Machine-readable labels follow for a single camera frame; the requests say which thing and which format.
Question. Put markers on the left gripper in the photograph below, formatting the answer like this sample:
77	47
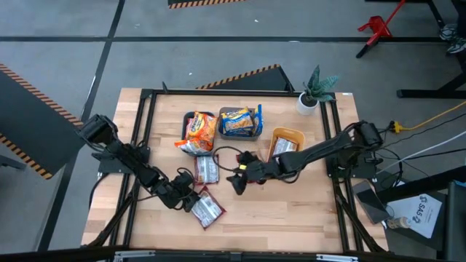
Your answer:
174	194

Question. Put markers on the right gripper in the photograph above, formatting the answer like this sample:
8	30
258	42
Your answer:
260	171

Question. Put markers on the orange chicken ramen pack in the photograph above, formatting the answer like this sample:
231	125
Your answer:
188	127
202	127
194	146

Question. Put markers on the blue soy sauce ramen pack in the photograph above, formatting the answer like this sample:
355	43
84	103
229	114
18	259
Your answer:
238	122
258	120

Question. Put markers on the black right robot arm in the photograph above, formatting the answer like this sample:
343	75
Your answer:
320	149

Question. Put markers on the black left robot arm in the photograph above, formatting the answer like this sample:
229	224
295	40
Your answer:
123	153

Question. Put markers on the grey plastic bin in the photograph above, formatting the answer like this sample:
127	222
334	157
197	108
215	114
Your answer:
240	137

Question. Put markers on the black crossbar with brackets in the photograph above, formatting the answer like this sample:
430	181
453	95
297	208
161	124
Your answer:
233	257

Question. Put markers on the yellow plastic bin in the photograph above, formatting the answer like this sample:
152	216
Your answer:
291	132

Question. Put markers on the dark teal plastic bin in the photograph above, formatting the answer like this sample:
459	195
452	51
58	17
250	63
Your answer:
183	125

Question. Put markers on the white plant pot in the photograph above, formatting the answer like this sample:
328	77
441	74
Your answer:
304	108

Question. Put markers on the black hazard striped panel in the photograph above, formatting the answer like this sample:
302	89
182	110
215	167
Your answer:
189	3
29	120
262	82

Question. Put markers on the green potted plant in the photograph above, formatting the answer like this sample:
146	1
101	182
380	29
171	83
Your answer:
316	87

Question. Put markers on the dark tablet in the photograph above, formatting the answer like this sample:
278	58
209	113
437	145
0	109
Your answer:
371	202

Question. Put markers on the small beige bottle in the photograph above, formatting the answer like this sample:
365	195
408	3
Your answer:
398	222

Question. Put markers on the black side desk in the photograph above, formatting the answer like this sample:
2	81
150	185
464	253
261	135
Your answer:
418	185

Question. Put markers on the white printed paper sheet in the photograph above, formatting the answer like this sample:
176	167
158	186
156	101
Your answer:
422	214

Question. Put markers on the red metal stand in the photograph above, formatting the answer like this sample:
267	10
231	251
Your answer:
375	27

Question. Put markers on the black desk legs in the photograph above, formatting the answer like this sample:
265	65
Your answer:
429	93

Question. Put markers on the black chair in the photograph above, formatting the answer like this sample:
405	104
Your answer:
455	225

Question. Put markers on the person's shoe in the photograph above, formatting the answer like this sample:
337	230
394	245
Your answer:
448	32
458	46

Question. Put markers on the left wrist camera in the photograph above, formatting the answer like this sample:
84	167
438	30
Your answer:
183	180

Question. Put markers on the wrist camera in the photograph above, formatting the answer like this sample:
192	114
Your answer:
247	157
183	180

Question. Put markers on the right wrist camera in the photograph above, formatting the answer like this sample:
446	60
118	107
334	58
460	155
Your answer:
247	157

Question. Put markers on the black aluminium table frame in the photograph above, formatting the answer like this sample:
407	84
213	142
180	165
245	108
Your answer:
236	92

